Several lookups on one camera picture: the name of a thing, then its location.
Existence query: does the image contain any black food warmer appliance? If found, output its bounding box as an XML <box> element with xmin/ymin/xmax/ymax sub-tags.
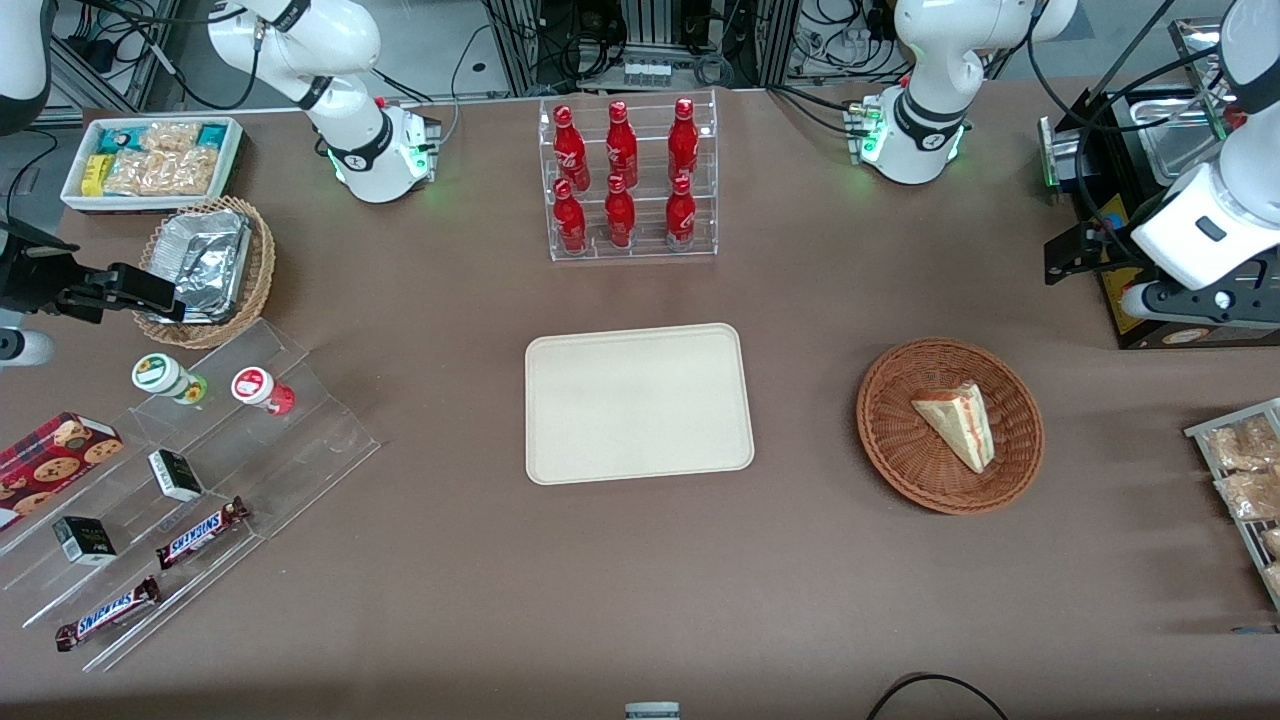
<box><xmin>1038</xmin><ymin>15</ymin><xmax>1280</xmax><ymax>352</ymax></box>

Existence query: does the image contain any metal wire rack tray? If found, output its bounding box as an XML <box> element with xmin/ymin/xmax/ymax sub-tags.
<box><xmin>1184</xmin><ymin>397</ymin><xmax>1280</xmax><ymax>612</ymax></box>

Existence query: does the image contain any triangular sandwich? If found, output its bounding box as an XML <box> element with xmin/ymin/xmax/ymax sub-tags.
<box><xmin>910</xmin><ymin>380</ymin><xmax>998</xmax><ymax>476</ymax></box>

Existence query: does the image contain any red lid cup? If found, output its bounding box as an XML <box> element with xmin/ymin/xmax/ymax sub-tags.
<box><xmin>230</xmin><ymin>365</ymin><xmax>297</xmax><ymax>418</ymax></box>

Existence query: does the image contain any small clear cracker bag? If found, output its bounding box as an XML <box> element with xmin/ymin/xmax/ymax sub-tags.
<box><xmin>139</xmin><ymin>121</ymin><xmax>203</xmax><ymax>154</ymax></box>

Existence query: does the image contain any green lid cup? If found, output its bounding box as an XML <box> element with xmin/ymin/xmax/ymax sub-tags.
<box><xmin>131</xmin><ymin>352</ymin><xmax>210</xmax><ymax>407</ymax></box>

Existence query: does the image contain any clear acrylic bottle rack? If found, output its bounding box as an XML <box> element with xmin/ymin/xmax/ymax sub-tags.
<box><xmin>538</xmin><ymin>88</ymin><xmax>720</xmax><ymax>264</ymax></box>

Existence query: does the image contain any aluminium frame rack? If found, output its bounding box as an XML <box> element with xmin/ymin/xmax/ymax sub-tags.
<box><xmin>484</xmin><ymin>0</ymin><xmax>803</xmax><ymax>98</ymax></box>

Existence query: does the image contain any red cola bottle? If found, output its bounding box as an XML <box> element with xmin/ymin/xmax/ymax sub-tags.
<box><xmin>664</xmin><ymin>175</ymin><xmax>698</xmax><ymax>252</ymax></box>
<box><xmin>552</xmin><ymin>104</ymin><xmax>592</xmax><ymax>192</ymax></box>
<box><xmin>552</xmin><ymin>178</ymin><xmax>589</xmax><ymax>255</ymax></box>
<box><xmin>603</xmin><ymin>174</ymin><xmax>638</xmax><ymax>250</ymax></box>
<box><xmin>604</xmin><ymin>100</ymin><xmax>640</xmax><ymax>190</ymax></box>
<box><xmin>667</xmin><ymin>97</ymin><xmax>701</xmax><ymax>184</ymax></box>

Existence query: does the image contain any silver foil container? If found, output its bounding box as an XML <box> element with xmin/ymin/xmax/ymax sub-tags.
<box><xmin>146</xmin><ymin>209</ymin><xmax>252</xmax><ymax>324</ymax></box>

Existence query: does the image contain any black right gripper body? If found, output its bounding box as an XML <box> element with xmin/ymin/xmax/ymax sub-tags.
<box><xmin>0</xmin><ymin>220</ymin><xmax>81</xmax><ymax>314</ymax></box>

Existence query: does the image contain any beige plastic tray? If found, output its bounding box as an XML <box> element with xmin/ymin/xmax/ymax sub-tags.
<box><xmin>524</xmin><ymin>322</ymin><xmax>756</xmax><ymax>487</ymax></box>

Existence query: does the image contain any light wicker basket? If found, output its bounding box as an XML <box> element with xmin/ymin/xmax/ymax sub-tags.
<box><xmin>132</xmin><ymin>195</ymin><xmax>277</xmax><ymax>350</ymax></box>

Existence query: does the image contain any black floor cable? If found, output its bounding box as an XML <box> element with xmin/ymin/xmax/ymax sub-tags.
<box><xmin>864</xmin><ymin>671</ymin><xmax>1012</xmax><ymax>720</ymax></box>

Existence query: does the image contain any snickers chocolate bar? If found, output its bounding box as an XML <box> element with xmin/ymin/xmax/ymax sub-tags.
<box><xmin>54</xmin><ymin>574</ymin><xmax>163</xmax><ymax>654</ymax></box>
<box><xmin>155</xmin><ymin>496</ymin><xmax>252</xmax><ymax>572</ymax></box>

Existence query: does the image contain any large clear cracker bag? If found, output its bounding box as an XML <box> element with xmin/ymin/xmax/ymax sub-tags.
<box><xmin>104</xmin><ymin>147</ymin><xmax>221</xmax><ymax>198</ymax></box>

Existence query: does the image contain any brown wicker basket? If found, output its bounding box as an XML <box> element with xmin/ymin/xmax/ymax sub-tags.
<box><xmin>856</xmin><ymin>338</ymin><xmax>1046</xmax><ymax>517</ymax></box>

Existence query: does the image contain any red cookie box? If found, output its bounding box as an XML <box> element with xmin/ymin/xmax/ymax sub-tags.
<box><xmin>0</xmin><ymin>411</ymin><xmax>125</xmax><ymax>532</ymax></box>

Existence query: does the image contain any clear acrylic stepped shelf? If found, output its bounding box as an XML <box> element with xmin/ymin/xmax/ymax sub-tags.
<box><xmin>0</xmin><ymin>318</ymin><xmax>383</xmax><ymax>674</ymax></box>

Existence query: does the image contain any small black box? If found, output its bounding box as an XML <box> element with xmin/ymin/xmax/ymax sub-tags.
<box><xmin>51</xmin><ymin>514</ymin><xmax>119</xmax><ymax>568</ymax></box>
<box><xmin>147</xmin><ymin>448</ymin><xmax>206</xmax><ymax>504</ymax></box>

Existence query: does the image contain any white snack bin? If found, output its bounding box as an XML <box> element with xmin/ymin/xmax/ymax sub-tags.
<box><xmin>60</xmin><ymin>115</ymin><xmax>247</xmax><ymax>217</ymax></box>

